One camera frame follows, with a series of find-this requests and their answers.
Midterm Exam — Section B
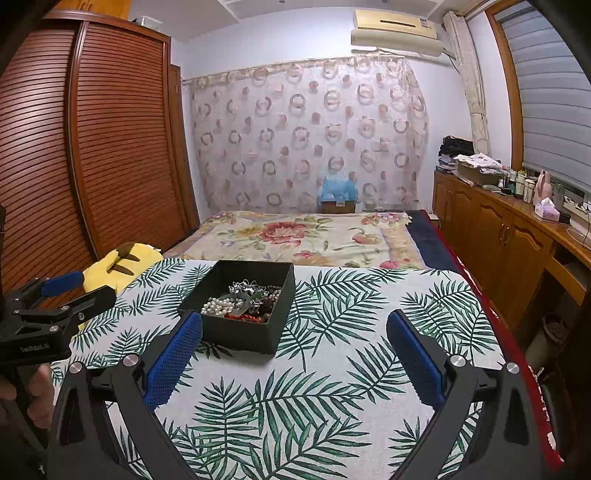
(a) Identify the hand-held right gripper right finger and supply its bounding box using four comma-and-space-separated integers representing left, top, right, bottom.
387, 309, 546, 480

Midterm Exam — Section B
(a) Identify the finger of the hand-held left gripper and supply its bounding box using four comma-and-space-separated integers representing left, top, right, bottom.
11, 271, 85, 311
14, 286, 117, 340

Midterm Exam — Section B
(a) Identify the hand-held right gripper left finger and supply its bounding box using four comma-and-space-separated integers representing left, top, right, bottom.
48, 309, 204, 480

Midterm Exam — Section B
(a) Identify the black jewelry box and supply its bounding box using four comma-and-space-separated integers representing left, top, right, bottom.
179, 260, 296, 355

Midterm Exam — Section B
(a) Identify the pale green jade bangle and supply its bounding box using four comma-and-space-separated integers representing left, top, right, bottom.
226, 290, 256, 320

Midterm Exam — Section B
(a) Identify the silver flower jewelry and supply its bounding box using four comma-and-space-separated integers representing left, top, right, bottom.
228, 279, 265, 297

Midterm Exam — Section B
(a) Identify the person's left hand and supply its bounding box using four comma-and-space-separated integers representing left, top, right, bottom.
0, 364, 54, 411

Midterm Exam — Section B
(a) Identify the yellow plush toy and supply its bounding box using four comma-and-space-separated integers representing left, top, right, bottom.
78, 241, 163, 331

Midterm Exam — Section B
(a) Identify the green leaf-print cloth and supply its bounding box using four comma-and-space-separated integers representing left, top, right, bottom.
50, 258, 509, 480

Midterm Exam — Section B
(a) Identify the navy blanket with red edge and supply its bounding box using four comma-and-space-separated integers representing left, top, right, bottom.
406, 210, 565, 468

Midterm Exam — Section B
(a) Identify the long wooden cabinet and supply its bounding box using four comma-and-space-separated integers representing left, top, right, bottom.
431, 168, 591, 334

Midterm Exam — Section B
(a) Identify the brown slatted wooden wardrobe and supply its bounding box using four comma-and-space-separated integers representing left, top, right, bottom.
0, 9, 200, 308

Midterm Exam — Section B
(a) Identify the floral blanket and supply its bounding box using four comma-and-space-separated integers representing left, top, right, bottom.
164, 210, 426, 271

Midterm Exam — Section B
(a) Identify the blue plastic bag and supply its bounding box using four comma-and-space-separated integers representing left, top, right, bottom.
318, 174, 359, 204

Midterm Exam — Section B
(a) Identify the cardboard box with floral cloth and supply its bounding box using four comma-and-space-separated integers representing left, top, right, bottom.
454, 152, 507, 186

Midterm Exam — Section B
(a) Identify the row of toiletry bottles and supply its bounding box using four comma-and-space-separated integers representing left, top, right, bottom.
499, 168, 537, 200

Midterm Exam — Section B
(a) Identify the stack of dark clothes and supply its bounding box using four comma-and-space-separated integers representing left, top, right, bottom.
438, 136, 476, 172

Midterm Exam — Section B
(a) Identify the pink vase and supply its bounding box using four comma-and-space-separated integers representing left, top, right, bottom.
533, 169, 553, 206

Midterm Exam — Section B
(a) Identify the white power strip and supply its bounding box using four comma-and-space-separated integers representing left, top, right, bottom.
560, 196, 591, 219

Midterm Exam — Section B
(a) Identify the sheer circle-print curtain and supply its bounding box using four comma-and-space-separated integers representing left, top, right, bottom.
182, 55, 428, 216

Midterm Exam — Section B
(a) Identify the beige tied window drape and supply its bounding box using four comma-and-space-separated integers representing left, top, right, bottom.
442, 11, 493, 163

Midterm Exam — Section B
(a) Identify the grey window blind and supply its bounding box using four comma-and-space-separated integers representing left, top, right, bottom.
499, 4, 591, 195

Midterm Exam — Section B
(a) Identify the white pearl necklace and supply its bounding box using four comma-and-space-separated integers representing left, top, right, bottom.
200, 296, 242, 318

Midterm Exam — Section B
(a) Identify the wooden window frame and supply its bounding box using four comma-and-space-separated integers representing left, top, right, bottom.
485, 0, 591, 204

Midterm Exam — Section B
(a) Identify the cream wall air conditioner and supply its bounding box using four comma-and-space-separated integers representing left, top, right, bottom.
350, 8, 456, 59

